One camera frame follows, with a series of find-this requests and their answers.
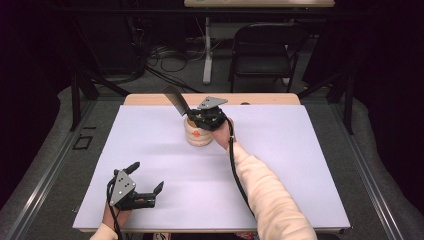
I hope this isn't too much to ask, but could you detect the person's right hand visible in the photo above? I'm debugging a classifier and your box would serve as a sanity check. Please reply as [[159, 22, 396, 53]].
[[211, 117, 237, 152]]

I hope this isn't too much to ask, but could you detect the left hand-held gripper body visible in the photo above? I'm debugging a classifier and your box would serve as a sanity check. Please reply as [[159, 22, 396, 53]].
[[106, 169, 157, 212]]

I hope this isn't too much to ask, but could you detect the person's left hand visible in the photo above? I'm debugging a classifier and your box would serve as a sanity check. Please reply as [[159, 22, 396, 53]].
[[101, 199, 134, 232]]

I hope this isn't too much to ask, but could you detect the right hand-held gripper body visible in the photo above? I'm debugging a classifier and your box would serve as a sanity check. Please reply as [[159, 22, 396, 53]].
[[191, 96, 230, 131]]

